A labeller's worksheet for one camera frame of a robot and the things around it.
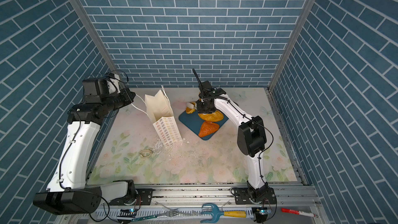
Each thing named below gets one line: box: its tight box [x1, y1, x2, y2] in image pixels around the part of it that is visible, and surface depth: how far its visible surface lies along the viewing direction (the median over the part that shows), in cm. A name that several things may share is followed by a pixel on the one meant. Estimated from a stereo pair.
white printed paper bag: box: [144, 88, 183, 148], surface depth 85 cm
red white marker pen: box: [281, 207, 319, 218], surface depth 71 cm
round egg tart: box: [185, 105, 196, 115], surface depth 104 cm
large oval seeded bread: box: [197, 109, 224, 122], surface depth 101 cm
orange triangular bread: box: [198, 120, 221, 138], surface depth 96 cm
